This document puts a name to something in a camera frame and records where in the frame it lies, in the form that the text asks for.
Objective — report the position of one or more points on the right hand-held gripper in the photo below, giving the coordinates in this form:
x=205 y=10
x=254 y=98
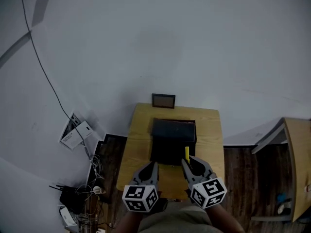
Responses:
x=209 y=192

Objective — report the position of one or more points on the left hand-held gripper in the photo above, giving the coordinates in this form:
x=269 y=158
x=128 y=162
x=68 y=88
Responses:
x=139 y=198

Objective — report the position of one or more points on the black box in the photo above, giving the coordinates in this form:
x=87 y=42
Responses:
x=171 y=139

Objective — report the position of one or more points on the person's right forearm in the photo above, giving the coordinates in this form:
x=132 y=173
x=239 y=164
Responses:
x=227 y=221

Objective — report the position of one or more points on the person's left forearm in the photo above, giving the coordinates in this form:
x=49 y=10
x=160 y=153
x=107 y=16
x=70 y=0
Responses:
x=127 y=223

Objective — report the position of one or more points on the light wooden table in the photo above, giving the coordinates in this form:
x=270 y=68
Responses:
x=138 y=142

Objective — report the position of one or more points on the person's grey clothing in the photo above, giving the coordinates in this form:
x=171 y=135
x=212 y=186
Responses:
x=179 y=220

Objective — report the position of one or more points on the small white cup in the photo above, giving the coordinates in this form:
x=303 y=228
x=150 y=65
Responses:
x=99 y=190

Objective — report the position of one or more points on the small black framed tablet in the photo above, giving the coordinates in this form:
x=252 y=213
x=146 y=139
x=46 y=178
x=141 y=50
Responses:
x=163 y=101

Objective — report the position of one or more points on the black router with antennas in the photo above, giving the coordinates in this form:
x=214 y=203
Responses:
x=71 y=199

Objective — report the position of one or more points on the small blue item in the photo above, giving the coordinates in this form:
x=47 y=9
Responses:
x=281 y=198

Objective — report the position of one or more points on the white power strip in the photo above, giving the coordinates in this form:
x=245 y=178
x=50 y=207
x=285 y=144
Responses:
x=67 y=216

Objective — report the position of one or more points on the wooden side cabinet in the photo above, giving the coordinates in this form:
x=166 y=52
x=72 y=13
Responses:
x=298 y=154

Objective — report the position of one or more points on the white wall network box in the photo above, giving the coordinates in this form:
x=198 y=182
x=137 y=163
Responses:
x=77 y=132

